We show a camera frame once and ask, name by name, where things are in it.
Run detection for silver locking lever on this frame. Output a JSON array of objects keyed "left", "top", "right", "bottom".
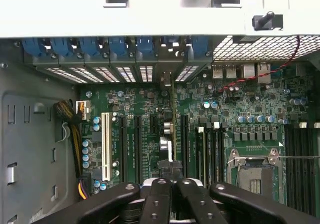
[{"left": 276, "top": 155, "right": 320, "bottom": 159}]

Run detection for white power connector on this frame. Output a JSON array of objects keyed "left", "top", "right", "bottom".
[{"left": 75, "top": 100, "right": 91, "bottom": 122}]

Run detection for long black expansion slot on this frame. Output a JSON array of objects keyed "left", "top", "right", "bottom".
[
  {"left": 180, "top": 114, "right": 190, "bottom": 171},
  {"left": 117, "top": 115, "right": 128, "bottom": 183},
  {"left": 134, "top": 115, "right": 143, "bottom": 184}
]

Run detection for black open PC case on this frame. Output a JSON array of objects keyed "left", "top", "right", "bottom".
[{"left": 0, "top": 0, "right": 320, "bottom": 224}]

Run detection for white expansion slot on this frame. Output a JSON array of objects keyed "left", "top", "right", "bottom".
[{"left": 101, "top": 112, "right": 111, "bottom": 182}]

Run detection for black yellow wire bundle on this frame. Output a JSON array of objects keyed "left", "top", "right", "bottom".
[{"left": 53, "top": 99, "right": 84, "bottom": 178}]

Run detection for silver USB port block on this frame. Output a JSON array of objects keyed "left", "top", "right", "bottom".
[
  {"left": 212, "top": 64, "right": 224, "bottom": 79},
  {"left": 225, "top": 64, "right": 237, "bottom": 79}
]

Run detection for silver network port block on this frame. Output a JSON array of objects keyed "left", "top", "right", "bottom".
[
  {"left": 256, "top": 62, "right": 272, "bottom": 84},
  {"left": 242, "top": 63, "right": 256, "bottom": 78}
]

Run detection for short black expansion slot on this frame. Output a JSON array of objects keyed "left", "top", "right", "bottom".
[{"left": 149, "top": 113, "right": 159, "bottom": 136}]

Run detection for yellow purple wires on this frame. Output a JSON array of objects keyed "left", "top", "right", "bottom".
[{"left": 78, "top": 179, "right": 90, "bottom": 200}]

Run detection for black RAM slot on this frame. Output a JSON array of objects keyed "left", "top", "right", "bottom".
[
  {"left": 212, "top": 121, "right": 220, "bottom": 184},
  {"left": 300, "top": 123, "right": 308, "bottom": 216},
  {"left": 206, "top": 123, "right": 213, "bottom": 185},
  {"left": 308, "top": 123, "right": 316, "bottom": 219},
  {"left": 284, "top": 123, "right": 293, "bottom": 211},
  {"left": 219, "top": 128, "right": 225, "bottom": 184},
  {"left": 195, "top": 126, "right": 207, "bottom": 189},
  {"left": 292, "top": 123, "right": 300, "bottom": 214}
]

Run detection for green Dell motherboard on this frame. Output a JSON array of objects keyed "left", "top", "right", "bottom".
[{"left": 79, "top": 66, "right": 320, "bottom": 210}]

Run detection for black chassis intrusion switch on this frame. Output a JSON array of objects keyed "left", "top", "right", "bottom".
[{"left": 251, "top": 10, "right": 284, "bottom": 31}]

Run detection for CPU socket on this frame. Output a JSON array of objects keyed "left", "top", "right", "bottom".
[{"left": 227, "top": 148, "right": 286, "bottom": 202}]

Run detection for red black twisted wire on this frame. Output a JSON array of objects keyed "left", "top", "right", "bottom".
[{"left": 217, "top": 35, "right": 301, "bottom": 94}]

